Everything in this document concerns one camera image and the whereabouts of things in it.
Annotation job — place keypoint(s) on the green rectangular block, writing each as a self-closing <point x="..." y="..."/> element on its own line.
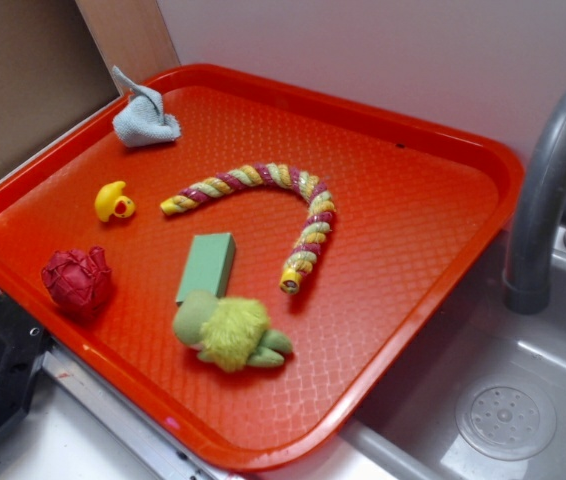
<point x="208" y="265"/>

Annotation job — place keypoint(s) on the red plastic tray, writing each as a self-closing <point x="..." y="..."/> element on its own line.
<point x="416" y="204"/>

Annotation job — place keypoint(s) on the green fuzzy plush toy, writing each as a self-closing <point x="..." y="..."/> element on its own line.
<point x="231" y="333"/>

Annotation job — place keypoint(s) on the yellow rubber duck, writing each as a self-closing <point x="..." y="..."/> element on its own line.
<point x="111" y="201"/>

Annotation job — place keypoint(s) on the light blue folded cloth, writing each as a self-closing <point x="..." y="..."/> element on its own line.
<point x="143" y="121"/>

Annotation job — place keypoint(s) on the red crumpled ball toy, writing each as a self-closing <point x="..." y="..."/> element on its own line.
<point x="78" y="281"/>

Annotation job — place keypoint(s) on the grey toy sink basin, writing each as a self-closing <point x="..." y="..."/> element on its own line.
<point x="479" y="393"/>

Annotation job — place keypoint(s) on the brown cardboard panel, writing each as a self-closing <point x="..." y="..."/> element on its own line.
<point x="52" y="76"/>

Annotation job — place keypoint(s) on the grey curved faucet spout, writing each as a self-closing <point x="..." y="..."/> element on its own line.
<point x="540" y="209"/>

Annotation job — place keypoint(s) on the twisted multicolour rope toy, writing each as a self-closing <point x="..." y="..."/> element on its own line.
<point x="310" y="188"/>

